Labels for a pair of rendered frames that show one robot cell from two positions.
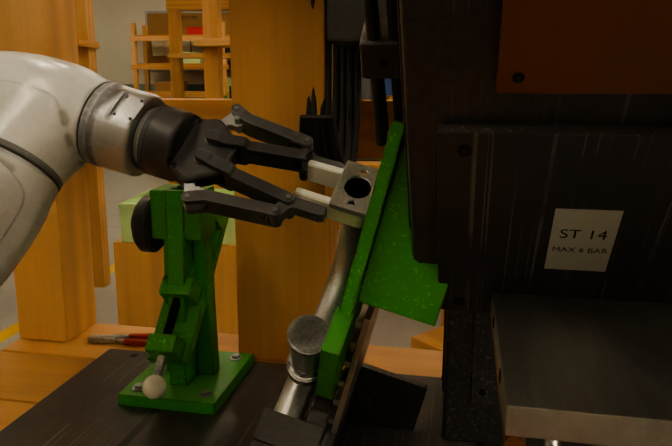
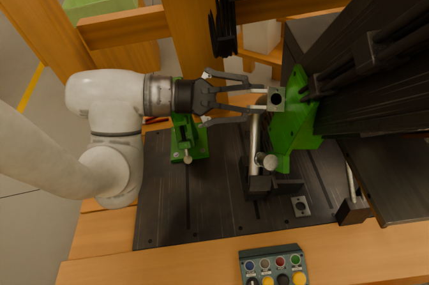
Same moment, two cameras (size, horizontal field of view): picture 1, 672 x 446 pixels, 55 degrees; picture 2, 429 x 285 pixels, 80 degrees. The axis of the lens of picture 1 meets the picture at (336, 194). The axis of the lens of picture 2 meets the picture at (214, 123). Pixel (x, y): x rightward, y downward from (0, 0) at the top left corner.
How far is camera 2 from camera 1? 0.43 m
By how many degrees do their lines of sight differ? 39
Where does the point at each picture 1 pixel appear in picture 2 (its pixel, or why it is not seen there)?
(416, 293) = (311, 143)
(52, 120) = (132, 114)
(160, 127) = (184, 100)
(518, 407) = (389, 222)
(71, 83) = (131, 91)
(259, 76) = (180, 8)
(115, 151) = (166, 114)
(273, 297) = not seen: hidden behind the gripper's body
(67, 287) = not seen: hidden behind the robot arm
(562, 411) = (403, 220)
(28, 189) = (138, 146)
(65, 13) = not seen: outside the picture
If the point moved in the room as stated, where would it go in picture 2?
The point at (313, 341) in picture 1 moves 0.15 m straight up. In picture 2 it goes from (274, 165) to (277, 123)
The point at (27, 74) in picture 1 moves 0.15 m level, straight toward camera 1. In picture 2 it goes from (106, 94) to (147, 137)
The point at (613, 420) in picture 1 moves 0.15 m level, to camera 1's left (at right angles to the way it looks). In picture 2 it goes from (417, 219) to (339, 249)
